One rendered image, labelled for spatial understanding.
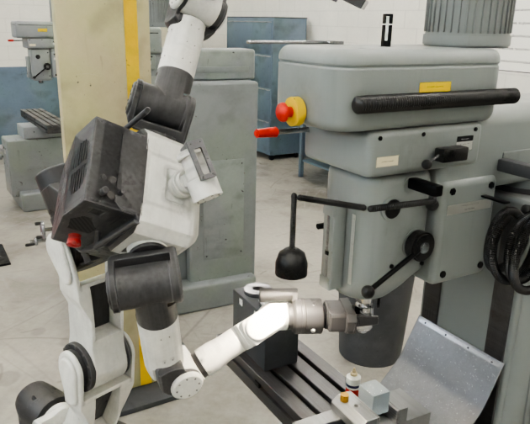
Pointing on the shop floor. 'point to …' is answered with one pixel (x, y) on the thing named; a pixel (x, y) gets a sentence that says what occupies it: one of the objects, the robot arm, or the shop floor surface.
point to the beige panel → (104, 109)
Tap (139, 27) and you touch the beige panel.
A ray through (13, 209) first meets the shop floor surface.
